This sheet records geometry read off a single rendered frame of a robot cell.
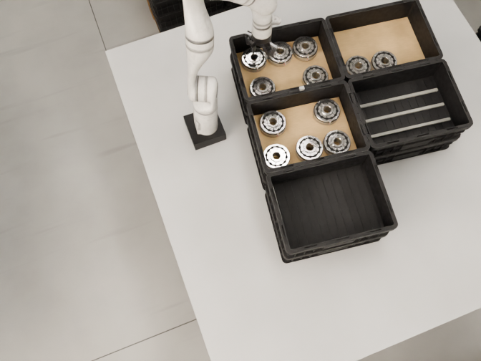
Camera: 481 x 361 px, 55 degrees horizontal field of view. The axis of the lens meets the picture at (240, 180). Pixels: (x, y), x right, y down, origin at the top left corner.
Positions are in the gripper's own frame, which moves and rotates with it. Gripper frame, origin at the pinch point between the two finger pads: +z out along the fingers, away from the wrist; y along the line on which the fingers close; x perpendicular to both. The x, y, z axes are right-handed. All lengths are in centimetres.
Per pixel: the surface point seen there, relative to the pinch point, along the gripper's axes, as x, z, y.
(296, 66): 6.0, 7.9, 13.9
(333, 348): -84, 20, 77
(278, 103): -15.2, 2.2, 16.5
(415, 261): -41, 20, 91
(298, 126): -17.7, 7.6, 26.9
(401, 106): 10, 8, 59
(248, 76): -7.8, 7.8, -1.1
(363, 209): -36, 7, 63
